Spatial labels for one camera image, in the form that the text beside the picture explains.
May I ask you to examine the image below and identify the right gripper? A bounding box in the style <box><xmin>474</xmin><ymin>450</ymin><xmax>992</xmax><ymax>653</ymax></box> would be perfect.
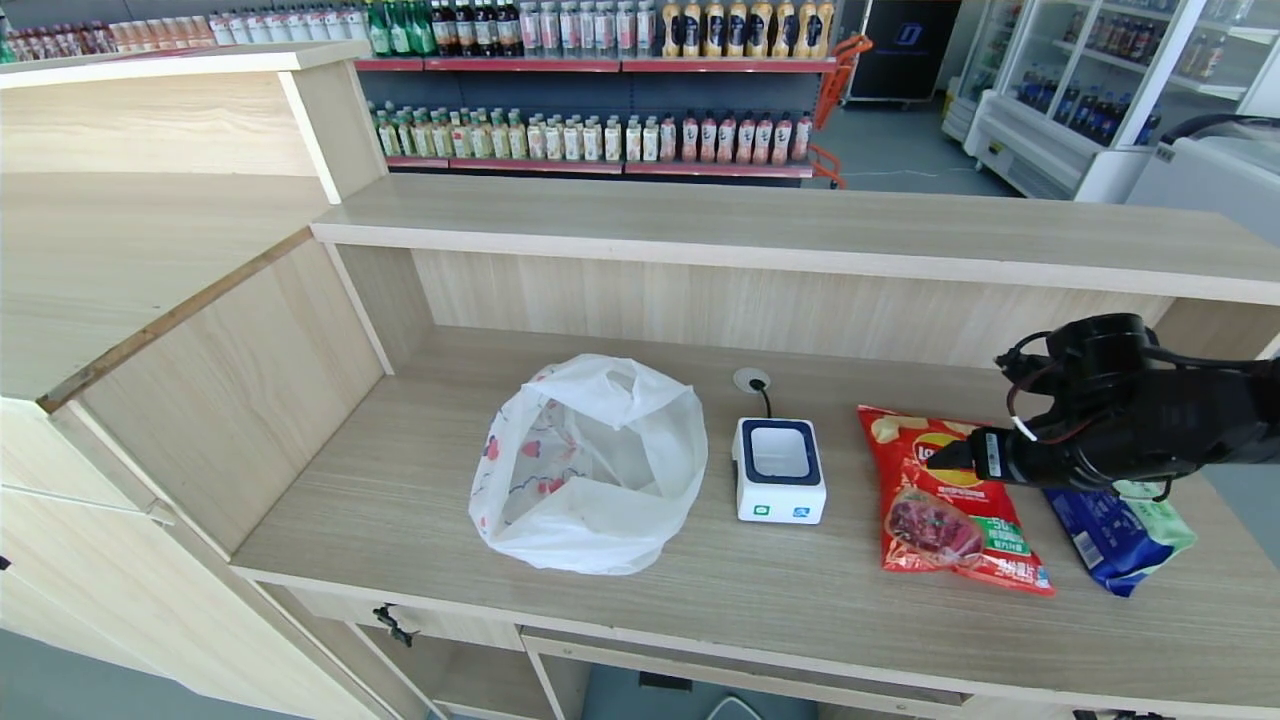
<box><xmin>928</xmin><ymin>426</ymin><xmax>1113</xmax><ymax>492</ymax></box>

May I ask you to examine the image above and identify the red chip bag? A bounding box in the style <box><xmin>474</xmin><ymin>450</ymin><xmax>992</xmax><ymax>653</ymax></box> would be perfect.
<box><xmin>858</xmin><ymin>404</ymin><xmax>1056</xmax><ymax>597</ymax></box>

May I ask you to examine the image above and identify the white barcode scanner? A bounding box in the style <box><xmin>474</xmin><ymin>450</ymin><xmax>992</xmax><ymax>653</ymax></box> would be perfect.
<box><xmin>733</xmin><ymin>417</ymin><xmax>828</xmax><ymax>525</ymax></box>

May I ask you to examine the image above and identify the white plastic shopping bag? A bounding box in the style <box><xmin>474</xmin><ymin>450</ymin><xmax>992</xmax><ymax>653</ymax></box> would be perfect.
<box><xmin>468</xmin><ymin>354</ymin><xmax>709</xmax><ymax>576</ymax></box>

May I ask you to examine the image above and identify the orange shopping cart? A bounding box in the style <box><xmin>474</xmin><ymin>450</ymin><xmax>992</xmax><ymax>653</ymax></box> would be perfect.
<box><xmin>810</xmin><ymin>34</ymin><xmax>874</xmax><ymax>190</ymax></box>

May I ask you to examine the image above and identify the blue and green snack pack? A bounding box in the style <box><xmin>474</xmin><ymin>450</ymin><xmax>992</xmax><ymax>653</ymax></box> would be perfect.
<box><xmin>1043</xmin><ymin>481</ymin><xmax>1198</xmax><ymax>598</ymax></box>

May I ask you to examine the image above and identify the wooden drawer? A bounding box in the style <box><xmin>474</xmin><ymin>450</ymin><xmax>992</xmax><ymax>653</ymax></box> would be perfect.
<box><xmin>520</xmin><ymin>628</ymin><xmax>966</xmax><ymax>713</ymax></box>

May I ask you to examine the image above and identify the wooden counter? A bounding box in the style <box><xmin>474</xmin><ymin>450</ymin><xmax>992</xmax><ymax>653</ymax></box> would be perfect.
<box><xmin>0</xmin><ymin>40</ymin><xmax>1280</xmax><ymax>720</ymax></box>

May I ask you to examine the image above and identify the white glass door fridge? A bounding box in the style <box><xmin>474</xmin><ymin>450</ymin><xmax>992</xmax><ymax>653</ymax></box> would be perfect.
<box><xmin>940</xmin><ymin>0</ymin><xmax>1280</xmax><ymax>204</ymax></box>

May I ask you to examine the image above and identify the row of bottles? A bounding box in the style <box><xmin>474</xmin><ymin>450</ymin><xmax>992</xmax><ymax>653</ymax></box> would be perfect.
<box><xmin>0</xmin><ymin>8</ymin><xmax>369</xmax><ymax>65</ymax></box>
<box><xmin>370</xmin><ymin>103</ymin><xmax>814</xmax><ymax>166</ymax></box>
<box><xmin>1015</xmin><ymin>63</ymin><xmax>1163</xmax><ymax>147</ymax></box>
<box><xmin>365</xmin><ymin>0</ymin><xmax>837</xmax><ymax>60</ymax></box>

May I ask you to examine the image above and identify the white chest freezer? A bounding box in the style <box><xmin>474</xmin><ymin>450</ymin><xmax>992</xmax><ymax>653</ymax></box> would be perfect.
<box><xmin>1125</xmin><ymin>113</ymin><xmax>1280</xmax><ymax>247</ymax></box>

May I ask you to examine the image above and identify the black cabinet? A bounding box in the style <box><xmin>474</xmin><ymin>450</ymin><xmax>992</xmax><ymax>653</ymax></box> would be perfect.
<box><xmin>845</xmin><ymin>0</ymin><xmax>963</xmax><ymax>107</ymax></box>

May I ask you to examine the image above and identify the red shop shelf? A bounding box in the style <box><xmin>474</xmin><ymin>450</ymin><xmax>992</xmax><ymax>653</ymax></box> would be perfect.
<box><xmin>355</xmin><ymin>0</ymin><xmax>841</xmax><ymax>189</ymax></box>

